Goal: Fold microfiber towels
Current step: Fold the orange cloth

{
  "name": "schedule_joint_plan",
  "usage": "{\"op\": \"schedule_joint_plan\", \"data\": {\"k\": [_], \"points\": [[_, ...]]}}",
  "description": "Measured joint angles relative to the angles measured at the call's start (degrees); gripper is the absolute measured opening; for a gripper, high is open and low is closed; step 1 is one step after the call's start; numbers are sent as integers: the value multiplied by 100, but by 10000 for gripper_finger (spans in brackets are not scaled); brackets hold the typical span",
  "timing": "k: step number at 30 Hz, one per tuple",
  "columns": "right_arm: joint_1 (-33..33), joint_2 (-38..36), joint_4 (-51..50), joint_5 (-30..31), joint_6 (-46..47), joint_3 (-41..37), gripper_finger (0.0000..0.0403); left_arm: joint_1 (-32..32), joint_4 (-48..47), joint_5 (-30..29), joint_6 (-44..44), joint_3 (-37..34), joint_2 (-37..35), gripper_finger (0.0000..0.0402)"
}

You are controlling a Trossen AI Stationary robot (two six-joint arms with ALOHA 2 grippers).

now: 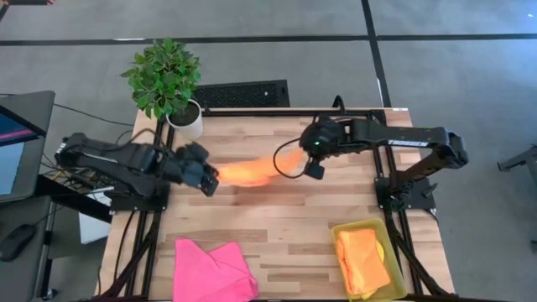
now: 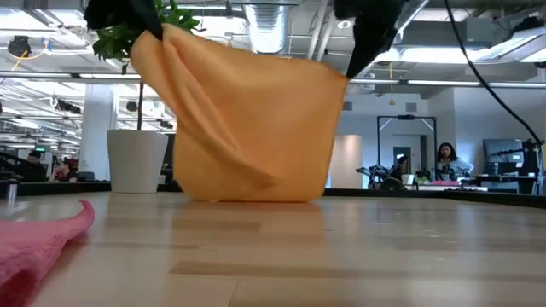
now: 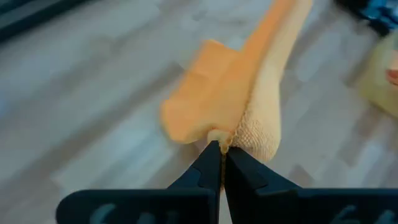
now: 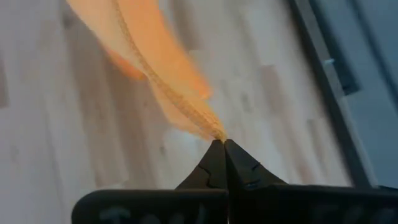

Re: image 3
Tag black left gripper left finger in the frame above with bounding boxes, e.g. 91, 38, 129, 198
55, 140, 223, 224

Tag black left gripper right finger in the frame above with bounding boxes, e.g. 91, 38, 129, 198
223, 146, 398, 224

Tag orange microfiber towel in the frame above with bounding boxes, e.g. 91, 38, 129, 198
385, 68, 398, 86
160, 0, 313, 187

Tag yellow translucent plastic bin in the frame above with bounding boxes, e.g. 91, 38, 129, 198
354, 29, 398, 119

